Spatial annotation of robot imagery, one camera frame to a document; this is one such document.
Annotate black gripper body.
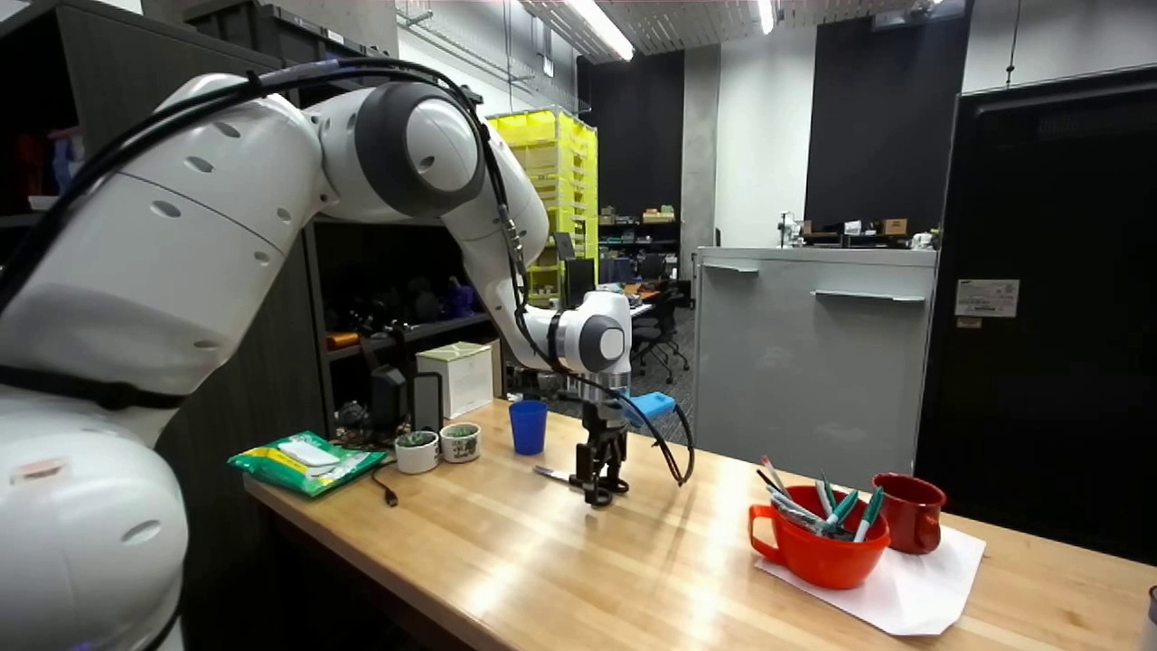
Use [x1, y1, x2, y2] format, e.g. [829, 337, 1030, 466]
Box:
[583, 401, 625, 474]

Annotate black handled scissors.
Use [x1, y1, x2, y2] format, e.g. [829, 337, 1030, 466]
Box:
[532, 466, 609, 507]

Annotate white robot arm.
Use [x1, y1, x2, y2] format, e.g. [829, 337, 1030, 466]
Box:
[0, 60, 631, 651]

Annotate blue plastic cup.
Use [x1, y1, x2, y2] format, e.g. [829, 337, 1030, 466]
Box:
[509, 401, 547, 457]

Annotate white pot rear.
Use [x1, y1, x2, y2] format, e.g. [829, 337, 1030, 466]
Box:
[439, 422, 480, 465]

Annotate white box green lid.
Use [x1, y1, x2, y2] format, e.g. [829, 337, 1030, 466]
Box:
[415, 341, 494, 420]

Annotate black speaker rear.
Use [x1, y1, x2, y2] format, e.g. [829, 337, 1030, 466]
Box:
[410, 374, 443, 432]

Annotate black speaker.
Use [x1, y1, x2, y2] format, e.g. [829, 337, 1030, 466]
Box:
[367, 367, 408, 441]
[410, 374, 443, 432]

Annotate black speaker front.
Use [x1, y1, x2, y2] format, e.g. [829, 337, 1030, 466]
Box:
[367, 367, 408, 441]

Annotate green marker pens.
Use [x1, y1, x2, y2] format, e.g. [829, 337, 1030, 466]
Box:
[755, 460, 883, 544]

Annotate green wipes packet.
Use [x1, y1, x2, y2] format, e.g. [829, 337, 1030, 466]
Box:
[231, 432, 384, 501]

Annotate yellow storage rack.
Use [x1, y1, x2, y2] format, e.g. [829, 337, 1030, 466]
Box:
[491, 108, 598, 304]

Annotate dark red mug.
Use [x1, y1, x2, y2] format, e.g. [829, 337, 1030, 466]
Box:
[873, 474, 947, 555]

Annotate white paper sheet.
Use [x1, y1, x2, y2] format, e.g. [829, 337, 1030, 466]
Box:
[764, 530, 988, 637]

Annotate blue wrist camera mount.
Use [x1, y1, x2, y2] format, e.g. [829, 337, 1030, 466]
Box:
[629, 391, 674, 420]

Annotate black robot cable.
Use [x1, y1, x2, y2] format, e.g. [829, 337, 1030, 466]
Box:
[0, 56, 696, 488]

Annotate orange bowl with handle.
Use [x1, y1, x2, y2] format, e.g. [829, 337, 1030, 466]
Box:
[748, 501, 888, 591]

